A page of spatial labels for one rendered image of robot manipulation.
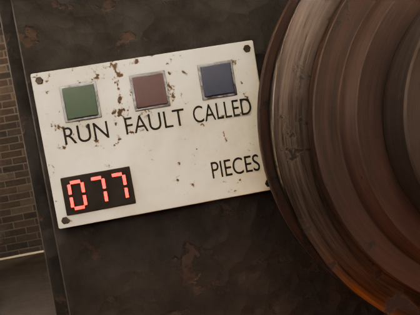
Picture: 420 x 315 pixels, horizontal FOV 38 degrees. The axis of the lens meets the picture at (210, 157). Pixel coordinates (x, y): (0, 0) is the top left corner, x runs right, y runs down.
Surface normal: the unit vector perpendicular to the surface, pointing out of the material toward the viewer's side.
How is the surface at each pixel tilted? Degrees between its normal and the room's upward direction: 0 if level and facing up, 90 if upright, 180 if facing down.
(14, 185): 90
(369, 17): 54
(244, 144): 90
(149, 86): 90
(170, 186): 90
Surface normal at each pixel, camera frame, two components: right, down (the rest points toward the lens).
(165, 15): 0.13, 0.05
